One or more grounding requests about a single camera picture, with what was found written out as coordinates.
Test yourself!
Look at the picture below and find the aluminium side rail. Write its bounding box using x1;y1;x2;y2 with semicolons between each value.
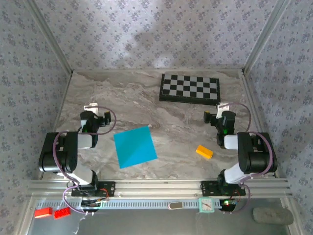
241;70;279;178
39;70;74;179

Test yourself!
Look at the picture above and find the smooth red toy brick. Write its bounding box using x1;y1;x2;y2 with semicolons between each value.
34;207;53;219

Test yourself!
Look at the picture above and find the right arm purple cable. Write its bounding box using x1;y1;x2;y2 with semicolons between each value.
222;102;275;215

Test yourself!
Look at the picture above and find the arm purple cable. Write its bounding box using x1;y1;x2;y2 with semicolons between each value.
222;102;275;215
53;106;117;216

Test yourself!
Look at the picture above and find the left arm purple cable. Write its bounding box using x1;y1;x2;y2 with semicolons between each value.
53;106;117;216

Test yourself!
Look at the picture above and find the left aluminium frame post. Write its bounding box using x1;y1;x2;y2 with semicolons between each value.
24;0;74;74

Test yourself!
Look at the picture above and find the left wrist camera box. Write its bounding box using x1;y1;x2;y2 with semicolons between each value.
84;103;99;115

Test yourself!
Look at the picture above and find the blue cloth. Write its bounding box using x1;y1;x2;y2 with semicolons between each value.
113;125;158;169

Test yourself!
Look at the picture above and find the right aluminium frame post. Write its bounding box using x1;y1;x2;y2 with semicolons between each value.
243;0;291;74

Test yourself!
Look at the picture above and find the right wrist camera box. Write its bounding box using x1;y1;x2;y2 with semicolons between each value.
216;102;231;118

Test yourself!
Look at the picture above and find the small grey oval pad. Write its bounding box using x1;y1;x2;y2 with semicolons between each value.
168;201;183;211

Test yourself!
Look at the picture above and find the studded red toy brick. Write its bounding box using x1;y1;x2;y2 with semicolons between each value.
53;207;72;220

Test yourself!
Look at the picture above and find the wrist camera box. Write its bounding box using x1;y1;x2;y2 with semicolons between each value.
84;103;99;115
216;102;231;118

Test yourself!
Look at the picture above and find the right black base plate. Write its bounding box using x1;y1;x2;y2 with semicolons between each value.
201;180;246;196

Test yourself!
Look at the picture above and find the yellow toy block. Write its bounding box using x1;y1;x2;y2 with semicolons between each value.
195;144;214;160

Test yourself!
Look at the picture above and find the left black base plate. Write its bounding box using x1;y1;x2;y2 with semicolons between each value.
71;181;116;198

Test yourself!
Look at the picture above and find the aluminium frame post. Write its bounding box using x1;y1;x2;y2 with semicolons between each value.
24;0;74;74
243;0;291;74

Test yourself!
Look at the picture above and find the right aluminium side rail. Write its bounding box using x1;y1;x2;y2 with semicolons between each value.
241;70;279;178

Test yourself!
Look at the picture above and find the perforated grey cable tray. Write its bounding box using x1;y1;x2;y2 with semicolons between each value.
35;198;235;210

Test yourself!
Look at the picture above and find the teal square clock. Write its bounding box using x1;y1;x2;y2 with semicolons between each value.
198;196;216;213

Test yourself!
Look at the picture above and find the black grey chessboard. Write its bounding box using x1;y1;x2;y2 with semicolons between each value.
159;73;222;106

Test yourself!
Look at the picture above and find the thin aluminium rear rail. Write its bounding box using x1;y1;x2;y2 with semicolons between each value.
72;68;245;73

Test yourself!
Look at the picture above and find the left aluminium side rail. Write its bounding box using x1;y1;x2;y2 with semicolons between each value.
39;70;74;179

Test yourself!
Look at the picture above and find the wide aluminium mounting rail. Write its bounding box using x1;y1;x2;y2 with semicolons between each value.
26;178;293;198

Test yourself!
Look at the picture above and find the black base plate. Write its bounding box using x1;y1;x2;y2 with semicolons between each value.
71;181;116;198
201;180;246;196

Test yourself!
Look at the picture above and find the grey stone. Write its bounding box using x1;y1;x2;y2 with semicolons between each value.
252;207;294;225

